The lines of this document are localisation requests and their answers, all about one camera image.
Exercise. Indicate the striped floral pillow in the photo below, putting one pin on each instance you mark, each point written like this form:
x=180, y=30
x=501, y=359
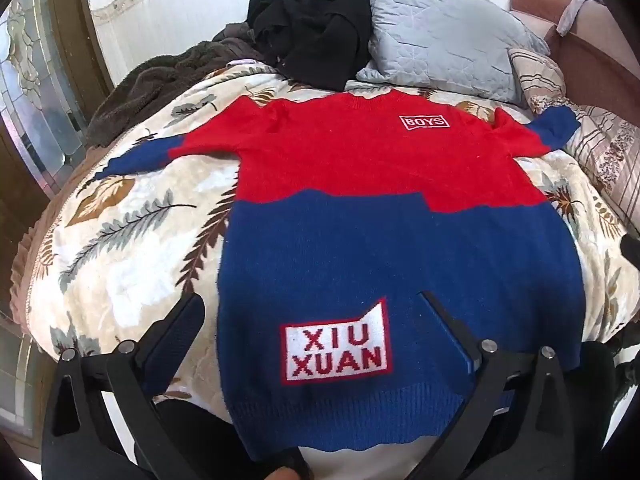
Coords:
x=595, y=130

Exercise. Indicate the cream leaf-print blanket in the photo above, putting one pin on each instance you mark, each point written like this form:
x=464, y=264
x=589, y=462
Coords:
x=135, y=240

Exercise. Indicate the small lavender cloth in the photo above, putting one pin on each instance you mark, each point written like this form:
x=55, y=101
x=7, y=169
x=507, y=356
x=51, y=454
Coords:
x=245, y=63

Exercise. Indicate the stained glass door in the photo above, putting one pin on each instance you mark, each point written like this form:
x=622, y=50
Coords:
x=35, y=95

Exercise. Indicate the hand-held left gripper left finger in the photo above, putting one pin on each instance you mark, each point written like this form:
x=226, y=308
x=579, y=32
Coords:
x=172, y=332

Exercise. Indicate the grey cloth on headboard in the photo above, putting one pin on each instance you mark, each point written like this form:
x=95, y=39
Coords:
x=575, y=10

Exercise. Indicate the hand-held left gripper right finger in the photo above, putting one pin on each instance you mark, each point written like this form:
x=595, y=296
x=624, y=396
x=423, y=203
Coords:
x=452, y=332

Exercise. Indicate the pink upholstered headboard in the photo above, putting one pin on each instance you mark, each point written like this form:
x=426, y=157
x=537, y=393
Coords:
x=595, y=55

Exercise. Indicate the grey quilted pillow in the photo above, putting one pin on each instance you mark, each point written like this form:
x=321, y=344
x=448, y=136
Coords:
x=445, y=30

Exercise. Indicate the brown fleece blanket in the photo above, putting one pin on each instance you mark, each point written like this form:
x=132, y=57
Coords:
x=165, y=90

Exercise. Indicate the black garment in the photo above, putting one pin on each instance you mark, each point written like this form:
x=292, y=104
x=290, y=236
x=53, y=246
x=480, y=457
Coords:
x=312, y=25

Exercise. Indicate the red and blue knit sweater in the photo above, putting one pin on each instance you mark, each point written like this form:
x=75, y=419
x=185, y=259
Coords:
x=380, y=220

